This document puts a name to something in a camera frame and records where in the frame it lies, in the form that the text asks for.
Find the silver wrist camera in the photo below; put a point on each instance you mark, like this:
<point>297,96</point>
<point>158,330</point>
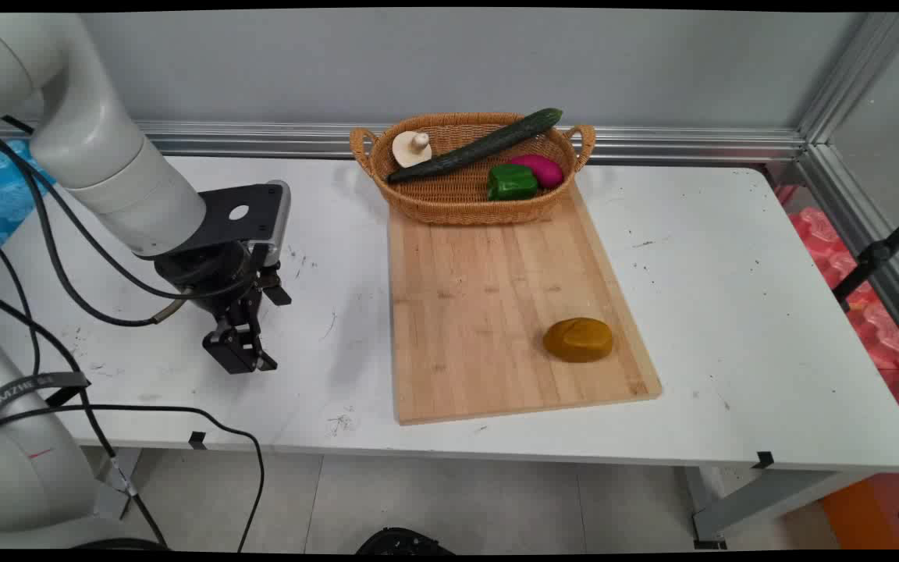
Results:
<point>279,218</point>

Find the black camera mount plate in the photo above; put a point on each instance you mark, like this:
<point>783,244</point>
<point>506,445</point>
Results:
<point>219,215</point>

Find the magenta eggplant toy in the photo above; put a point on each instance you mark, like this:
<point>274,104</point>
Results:
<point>545,169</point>

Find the brown potato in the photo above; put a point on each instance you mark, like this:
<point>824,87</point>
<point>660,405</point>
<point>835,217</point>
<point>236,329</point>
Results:
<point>578,341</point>

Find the wooden cutting board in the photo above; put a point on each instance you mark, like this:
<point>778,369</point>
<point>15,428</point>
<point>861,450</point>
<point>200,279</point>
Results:
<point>488,312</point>

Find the red bubble wrap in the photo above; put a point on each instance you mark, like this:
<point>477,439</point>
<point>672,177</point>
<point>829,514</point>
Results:
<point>883,328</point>

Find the beige toy mushroom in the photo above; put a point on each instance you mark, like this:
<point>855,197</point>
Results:
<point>410,150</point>

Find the blue bubble wrap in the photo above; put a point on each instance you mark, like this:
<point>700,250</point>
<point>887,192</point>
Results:
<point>1,195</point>

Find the black round object on floor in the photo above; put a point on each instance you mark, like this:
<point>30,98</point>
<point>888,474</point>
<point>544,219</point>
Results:
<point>403,542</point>

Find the green bell pepper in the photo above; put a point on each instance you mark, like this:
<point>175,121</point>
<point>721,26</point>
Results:
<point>512,183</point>

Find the woven wicker basket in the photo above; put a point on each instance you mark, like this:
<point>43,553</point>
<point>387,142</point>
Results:
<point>457,204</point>

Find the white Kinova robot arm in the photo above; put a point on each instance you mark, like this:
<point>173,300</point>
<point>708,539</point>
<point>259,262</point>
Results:
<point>90,140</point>

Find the long dark green cucumber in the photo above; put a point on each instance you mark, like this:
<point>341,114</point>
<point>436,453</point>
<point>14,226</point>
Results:
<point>473,150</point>

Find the grey table leg with foot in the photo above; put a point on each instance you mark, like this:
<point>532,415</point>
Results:
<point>762,503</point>

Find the black tripod stand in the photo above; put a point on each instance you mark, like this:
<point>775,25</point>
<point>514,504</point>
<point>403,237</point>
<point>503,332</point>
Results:
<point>875,256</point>

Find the side aluminium frame rail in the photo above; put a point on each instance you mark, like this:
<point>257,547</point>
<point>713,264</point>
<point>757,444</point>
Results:
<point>863,226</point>

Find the black tape tab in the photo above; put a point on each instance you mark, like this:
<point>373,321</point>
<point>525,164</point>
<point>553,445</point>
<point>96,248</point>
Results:
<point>763,460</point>
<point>197,441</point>

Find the orange object on floor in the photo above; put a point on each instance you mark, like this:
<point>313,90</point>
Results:
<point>859,519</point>

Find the upright aluminium frame post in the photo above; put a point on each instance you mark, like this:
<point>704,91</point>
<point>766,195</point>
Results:
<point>855,74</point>

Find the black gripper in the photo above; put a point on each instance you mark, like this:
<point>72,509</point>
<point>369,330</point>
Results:
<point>207,273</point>

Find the horizontal aluminium frame rail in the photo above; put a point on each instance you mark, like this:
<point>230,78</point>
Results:
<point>262,139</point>

